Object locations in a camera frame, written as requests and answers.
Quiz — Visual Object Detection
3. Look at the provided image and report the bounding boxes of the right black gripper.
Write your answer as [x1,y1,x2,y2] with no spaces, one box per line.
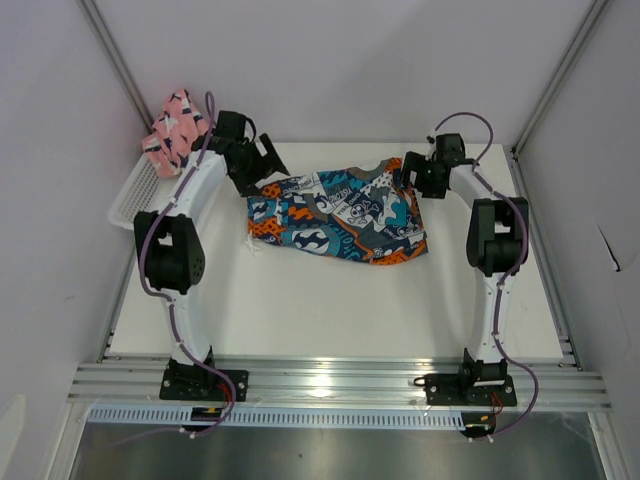
[395,152,447,201]

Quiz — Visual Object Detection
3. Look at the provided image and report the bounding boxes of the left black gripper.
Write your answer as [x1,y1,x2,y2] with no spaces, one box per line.
[229,135,288,198]

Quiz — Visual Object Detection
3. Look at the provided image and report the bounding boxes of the blue orange patterned shorts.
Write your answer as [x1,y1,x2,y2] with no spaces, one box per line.
[247,158,428,265]

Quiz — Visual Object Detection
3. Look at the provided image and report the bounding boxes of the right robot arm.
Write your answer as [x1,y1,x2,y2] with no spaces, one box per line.
[401,134,529,404]

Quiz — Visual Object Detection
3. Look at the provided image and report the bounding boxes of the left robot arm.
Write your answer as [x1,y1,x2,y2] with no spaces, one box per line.
[134,110,288,400]

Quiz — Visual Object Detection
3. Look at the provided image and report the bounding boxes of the pink star patterned shorts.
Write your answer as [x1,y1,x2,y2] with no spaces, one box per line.
[141,89,208,178]

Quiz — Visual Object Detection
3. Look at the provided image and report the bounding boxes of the white plastic basket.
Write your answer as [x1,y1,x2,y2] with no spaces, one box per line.
[107,155,176,231]

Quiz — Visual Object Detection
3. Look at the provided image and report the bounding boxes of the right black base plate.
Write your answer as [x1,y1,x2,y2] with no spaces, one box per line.
[413,367,517,407]

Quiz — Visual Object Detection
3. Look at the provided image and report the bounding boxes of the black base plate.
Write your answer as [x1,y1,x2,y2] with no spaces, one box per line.
[159,365,249,402]
[413,367,517,407]

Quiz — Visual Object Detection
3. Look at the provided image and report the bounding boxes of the right aluminium frame post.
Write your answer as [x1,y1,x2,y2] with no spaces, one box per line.
[510,0,613,160]

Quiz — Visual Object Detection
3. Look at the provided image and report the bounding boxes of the aluminium frame post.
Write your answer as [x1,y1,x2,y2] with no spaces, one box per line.
[76,0,153,133]
[510,0,613,160]

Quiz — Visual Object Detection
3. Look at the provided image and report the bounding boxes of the left aluminium frame post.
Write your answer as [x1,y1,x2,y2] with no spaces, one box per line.
[76,0,153,133]

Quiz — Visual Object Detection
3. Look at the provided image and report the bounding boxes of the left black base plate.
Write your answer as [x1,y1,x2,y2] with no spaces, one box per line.
[159,365,249,402]

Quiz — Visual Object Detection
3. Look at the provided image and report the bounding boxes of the white slotted cable duct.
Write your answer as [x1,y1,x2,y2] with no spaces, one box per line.
[87,404,464,431]

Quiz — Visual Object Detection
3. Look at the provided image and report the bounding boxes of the aluminium mounting rail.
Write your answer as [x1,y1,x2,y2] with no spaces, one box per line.
[67,358,612,412]

